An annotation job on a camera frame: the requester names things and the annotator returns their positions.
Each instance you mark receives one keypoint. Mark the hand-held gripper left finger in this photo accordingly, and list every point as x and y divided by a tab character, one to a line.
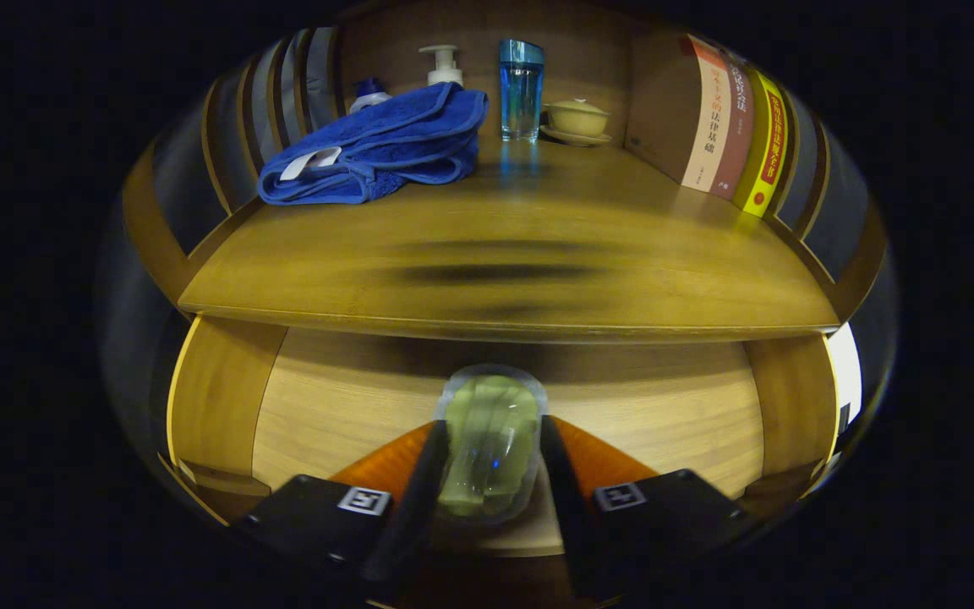
415	507

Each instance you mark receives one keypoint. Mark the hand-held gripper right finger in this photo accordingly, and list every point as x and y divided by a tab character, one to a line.
567	499

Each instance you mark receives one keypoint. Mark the green soap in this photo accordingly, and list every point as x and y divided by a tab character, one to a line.
491	431

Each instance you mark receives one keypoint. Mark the wooden drawer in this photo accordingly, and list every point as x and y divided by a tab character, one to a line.
352	406

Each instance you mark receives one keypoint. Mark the wooden countertop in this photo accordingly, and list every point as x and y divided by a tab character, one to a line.
622	245

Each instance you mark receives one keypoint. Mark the blue folded towel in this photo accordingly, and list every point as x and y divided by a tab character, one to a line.
385	144

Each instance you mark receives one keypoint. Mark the yellow lidded teacup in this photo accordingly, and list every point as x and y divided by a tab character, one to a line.
576	120

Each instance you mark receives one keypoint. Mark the yellow book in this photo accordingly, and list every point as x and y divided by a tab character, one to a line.
766	161

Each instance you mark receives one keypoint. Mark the brown book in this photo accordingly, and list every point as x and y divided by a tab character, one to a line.
736	135

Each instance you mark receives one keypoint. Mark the orange and white book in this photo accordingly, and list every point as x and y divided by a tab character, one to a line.
681	110

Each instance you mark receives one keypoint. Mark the blue glass bottle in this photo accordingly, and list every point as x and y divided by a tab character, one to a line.
522	93

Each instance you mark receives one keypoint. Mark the small white blue-capped bottle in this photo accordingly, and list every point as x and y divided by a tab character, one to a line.
369	91

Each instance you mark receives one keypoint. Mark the white pump bottle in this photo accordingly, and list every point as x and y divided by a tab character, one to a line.
443	72

